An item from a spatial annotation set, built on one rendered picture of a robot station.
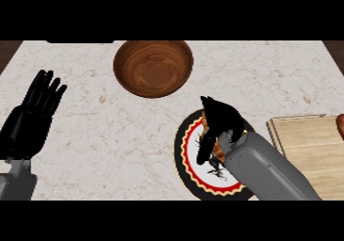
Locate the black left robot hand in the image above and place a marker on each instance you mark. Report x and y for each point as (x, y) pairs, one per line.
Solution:
(29, 125)

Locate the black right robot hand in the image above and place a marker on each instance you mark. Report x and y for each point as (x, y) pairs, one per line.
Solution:
(221, 119)

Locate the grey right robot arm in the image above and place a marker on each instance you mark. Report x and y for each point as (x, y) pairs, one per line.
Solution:
(266, 169)

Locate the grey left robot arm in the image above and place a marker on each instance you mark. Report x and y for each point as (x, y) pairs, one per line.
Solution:
(13, 182)

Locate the black red white plate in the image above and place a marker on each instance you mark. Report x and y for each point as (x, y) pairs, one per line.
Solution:
(197, 163)

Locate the brown wooden bowl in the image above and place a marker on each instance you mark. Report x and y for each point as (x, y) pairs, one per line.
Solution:
(153, 68)

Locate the pale wooden cutting board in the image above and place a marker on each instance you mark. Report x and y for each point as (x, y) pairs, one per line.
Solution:
(313, 157)

